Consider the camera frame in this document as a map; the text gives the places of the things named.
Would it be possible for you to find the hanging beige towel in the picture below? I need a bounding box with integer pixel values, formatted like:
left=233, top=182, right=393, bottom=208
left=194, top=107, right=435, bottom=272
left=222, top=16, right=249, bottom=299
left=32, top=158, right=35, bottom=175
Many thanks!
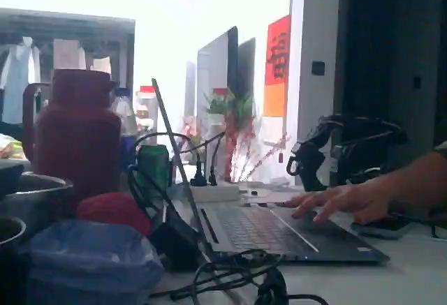
left=52, top=38, right=87, bottom=70

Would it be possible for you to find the dark window frame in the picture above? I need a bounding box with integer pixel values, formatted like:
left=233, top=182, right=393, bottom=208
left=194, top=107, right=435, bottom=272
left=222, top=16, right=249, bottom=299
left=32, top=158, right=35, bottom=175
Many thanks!
left=0, top=7, right=137, bottom=125

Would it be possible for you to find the hanging white cloth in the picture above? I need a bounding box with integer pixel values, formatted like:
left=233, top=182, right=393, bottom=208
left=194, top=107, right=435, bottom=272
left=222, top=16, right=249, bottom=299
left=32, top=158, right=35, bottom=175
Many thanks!
left=90, top=56, right=113, bottom=75

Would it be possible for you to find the black bundled cable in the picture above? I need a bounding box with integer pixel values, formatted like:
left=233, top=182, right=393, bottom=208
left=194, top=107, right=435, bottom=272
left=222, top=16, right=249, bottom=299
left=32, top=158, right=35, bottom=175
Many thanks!
left=256, top=267, right=290, bottom=305

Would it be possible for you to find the silver laptop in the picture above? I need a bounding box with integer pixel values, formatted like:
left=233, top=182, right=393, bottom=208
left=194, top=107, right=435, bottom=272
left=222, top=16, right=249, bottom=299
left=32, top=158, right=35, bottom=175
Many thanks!
left=151, top=77, right=391, bottom=265

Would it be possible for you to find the large grey panel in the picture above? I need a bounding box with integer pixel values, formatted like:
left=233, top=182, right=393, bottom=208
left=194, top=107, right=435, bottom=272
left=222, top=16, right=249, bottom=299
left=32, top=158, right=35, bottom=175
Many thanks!
left=196, top=25, right=240, bottom=120

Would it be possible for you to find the person's right forearm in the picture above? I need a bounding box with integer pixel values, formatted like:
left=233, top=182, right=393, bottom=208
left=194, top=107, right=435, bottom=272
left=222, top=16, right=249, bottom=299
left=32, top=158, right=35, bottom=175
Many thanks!
left=380, top=149, right=447, bottom=214

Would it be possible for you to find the small dark panel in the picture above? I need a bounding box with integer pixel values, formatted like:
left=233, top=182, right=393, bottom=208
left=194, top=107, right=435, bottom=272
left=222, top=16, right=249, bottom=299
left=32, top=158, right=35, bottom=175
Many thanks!
left=238, top=37, right=258, bottom=99

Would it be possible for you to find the hanging white shirt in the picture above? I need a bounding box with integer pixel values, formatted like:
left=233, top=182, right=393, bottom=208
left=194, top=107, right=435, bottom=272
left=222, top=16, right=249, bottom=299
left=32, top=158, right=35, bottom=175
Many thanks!
left=0, top=36, right=42, bottom=125

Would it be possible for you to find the red branch decoration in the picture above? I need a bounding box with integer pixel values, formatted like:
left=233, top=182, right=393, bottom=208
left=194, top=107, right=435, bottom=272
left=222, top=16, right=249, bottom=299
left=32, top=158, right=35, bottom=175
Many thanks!
left=223, top=109, right=291, bottom=184

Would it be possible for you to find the black charger cable tangle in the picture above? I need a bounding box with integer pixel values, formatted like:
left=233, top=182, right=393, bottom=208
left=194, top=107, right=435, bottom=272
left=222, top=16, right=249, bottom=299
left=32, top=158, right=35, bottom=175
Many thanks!
left=149, top=248, right=330, bottom=305

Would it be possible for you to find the red orange calligraphy poster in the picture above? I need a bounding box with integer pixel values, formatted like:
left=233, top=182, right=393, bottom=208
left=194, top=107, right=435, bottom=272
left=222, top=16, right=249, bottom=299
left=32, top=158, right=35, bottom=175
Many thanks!
left=263, top=14, right=293, bottom=118

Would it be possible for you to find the black plug cable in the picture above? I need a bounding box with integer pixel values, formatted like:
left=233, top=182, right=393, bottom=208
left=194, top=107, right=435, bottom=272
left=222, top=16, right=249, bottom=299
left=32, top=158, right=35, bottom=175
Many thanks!
left=207, top=131, right=226, bottom=186
left=133, top=131, right=205, bottom=186

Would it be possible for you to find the black smartphone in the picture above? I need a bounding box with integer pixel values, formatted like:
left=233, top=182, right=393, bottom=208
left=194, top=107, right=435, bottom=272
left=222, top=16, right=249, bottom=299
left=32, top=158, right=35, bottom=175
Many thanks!
left=350, top=214, right=413, bottom=240

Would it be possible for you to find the blue plastic bag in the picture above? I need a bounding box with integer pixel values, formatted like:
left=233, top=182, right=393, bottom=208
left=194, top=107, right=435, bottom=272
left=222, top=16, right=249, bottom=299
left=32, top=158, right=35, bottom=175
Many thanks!
left=24, top=218, right=166, bottom=305

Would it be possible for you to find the steel bowl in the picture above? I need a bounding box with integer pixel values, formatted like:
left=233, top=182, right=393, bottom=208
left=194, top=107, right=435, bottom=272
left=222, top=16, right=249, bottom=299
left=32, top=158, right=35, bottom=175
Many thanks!
left=0, top=213, right=28, bottom=305

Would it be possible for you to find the leader arm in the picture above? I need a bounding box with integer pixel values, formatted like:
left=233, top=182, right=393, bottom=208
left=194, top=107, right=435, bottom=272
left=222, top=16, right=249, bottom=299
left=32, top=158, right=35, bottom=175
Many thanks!
left=316, top=114, right=409, bottom=194

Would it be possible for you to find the person's right hand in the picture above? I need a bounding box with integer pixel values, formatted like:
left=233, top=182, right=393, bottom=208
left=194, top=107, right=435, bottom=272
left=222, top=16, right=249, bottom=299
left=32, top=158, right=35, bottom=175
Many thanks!
left=291, top=181, right=387, bottom=225

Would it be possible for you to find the blue-capped bottle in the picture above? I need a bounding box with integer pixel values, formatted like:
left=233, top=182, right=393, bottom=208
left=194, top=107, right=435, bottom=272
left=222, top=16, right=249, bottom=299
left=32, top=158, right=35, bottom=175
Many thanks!
left=112, top=87, right=138, bottom=137

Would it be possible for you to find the white power strip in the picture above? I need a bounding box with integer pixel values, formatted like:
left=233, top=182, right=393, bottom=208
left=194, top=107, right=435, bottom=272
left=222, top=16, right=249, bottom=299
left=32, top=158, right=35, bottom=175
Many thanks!
left=189, top=183, right=242, bottom=204

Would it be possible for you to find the black laptop charger brick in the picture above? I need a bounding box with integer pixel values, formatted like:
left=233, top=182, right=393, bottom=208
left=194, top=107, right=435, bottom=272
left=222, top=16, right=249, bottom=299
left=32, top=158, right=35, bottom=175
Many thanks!
left=152, top=209, right=204, bottom=273

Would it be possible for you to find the steel pot with handle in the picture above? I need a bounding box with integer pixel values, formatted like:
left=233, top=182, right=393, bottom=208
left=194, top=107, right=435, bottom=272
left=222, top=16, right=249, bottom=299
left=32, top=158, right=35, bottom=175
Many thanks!
left=0, top=171, right=75, bottom=240

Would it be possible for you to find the dark red thermos jug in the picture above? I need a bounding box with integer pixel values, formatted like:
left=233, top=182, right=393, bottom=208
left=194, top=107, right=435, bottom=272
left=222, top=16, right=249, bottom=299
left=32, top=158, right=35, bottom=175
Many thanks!
left=22, top=68, right=123, bottom=202

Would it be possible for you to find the dark door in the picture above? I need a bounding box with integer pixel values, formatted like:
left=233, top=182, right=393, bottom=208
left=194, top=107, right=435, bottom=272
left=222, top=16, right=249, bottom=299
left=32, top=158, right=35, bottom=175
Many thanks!
left=335, top=0, right=447, bottom=187

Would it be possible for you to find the green potted plant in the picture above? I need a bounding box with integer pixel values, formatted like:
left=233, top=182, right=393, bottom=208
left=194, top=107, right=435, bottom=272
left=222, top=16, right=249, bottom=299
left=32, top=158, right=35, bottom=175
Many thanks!
left=203, top=90, right=260, bottom=184

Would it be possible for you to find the red knitted ball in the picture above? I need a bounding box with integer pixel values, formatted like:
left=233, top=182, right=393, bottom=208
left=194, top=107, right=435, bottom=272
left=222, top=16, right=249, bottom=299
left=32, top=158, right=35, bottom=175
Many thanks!
left=75, top=191, right=155, bottom=239

